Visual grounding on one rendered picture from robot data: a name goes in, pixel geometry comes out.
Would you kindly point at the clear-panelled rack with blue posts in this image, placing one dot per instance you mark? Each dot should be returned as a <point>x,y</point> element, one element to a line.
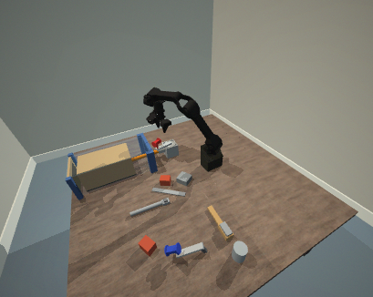
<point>104,166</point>

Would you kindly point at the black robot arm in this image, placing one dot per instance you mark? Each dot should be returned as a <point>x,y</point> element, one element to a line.
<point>155,98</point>

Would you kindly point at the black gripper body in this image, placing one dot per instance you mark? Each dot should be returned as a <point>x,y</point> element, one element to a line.
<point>164,122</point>

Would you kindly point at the orange cube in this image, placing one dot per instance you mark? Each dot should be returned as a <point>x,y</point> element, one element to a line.
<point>147,245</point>
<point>165,180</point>

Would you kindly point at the grey cylinder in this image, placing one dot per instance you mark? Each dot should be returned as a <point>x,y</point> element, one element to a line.
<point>239,251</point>

